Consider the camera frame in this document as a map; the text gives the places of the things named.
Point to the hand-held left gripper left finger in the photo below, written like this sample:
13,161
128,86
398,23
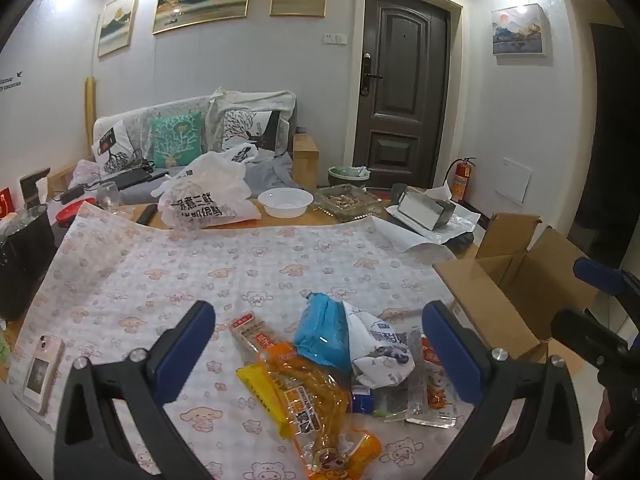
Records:
186,347

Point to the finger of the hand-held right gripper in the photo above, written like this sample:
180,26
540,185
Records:
597,274
585,335

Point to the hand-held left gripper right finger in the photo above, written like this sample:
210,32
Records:
450,352

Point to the red orange snack packet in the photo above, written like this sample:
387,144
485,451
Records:
439,392

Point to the clear silver snack packet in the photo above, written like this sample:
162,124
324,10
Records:
402,397

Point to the small red white sachet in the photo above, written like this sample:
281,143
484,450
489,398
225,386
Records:
254,337

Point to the white green snack packet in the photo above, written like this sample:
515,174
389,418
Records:
380,350

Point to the yellow snack packet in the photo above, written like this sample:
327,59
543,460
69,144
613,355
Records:
262,395

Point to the blue brown chocolate bar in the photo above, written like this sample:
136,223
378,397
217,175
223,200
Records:
362,401

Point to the orange clear snack packet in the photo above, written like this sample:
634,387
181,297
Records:
305,390

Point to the blue tissue packet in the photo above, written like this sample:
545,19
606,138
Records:
322,332

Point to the orange cartoon snack packet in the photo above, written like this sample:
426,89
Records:
347,455

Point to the cartoon printed tablecloth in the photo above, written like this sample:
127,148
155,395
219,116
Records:
225,270

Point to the brown cardboard box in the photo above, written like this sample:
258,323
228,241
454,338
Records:
510,285

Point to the white plastic sheet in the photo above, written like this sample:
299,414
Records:
452,230

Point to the black remote control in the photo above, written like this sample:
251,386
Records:
145,215

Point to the silver tissue box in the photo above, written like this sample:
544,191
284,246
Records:
425,211

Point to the pink smartphone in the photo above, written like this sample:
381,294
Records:
42,372

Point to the white printed plastic bag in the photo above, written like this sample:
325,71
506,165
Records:
210,195

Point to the red fire extinguisher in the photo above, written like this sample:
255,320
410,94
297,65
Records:
462,178

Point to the clear wine glass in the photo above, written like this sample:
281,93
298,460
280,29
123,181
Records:
107,197

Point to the white plastic bowl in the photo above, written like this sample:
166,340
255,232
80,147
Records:
285,203

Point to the red round object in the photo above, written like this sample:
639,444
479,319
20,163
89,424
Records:
67,215

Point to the black laptop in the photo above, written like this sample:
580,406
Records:
127,178

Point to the glass ashtray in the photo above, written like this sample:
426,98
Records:
347,201

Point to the black container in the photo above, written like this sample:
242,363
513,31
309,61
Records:
25,255

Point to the black power adapter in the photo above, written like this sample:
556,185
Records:
72,194

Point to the grey cloth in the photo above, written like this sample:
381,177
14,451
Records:
272,172

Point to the small white plastic bag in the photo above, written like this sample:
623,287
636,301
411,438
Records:
87,172

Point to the green waste bin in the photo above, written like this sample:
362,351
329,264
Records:
347,177

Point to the teal tree cushion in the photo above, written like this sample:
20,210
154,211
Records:
177,140

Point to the black white tree cushion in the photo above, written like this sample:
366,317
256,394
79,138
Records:
112,146

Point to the black pump dispenser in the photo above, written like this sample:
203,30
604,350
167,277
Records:
32,185

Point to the grey wooden sofa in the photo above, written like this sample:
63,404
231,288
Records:
145,125

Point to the red sun mountain painting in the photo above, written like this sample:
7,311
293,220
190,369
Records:
517,30

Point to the dark grey door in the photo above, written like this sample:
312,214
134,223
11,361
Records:
402,85

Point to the white wall panel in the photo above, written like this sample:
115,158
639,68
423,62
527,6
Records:
513,182

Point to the small mountain wall painting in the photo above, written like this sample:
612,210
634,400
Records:
117,23

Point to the white light switch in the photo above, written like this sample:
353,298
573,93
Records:
334,38

